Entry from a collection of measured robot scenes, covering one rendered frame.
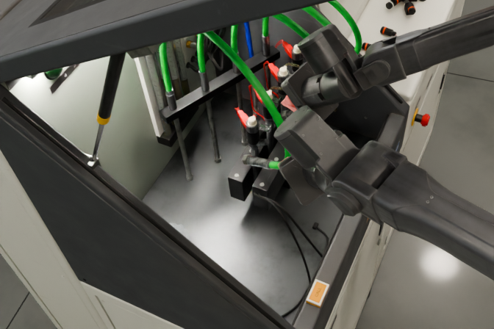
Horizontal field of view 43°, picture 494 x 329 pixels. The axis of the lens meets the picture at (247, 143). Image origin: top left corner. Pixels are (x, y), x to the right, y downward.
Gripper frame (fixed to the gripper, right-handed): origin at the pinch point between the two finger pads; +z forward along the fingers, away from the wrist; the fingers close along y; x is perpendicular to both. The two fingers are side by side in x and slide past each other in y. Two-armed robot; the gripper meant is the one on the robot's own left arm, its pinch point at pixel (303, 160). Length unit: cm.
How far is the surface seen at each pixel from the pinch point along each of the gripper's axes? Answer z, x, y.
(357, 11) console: 74, -7, -48
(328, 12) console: 58, -13, -36
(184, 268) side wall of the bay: 17.2, 8.3, 25.7
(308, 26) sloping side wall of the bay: 51, -13, -27
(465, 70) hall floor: 178, 54, -120
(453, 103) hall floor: 167, 61, -102
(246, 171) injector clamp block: 46.6, 6.5, 4.2
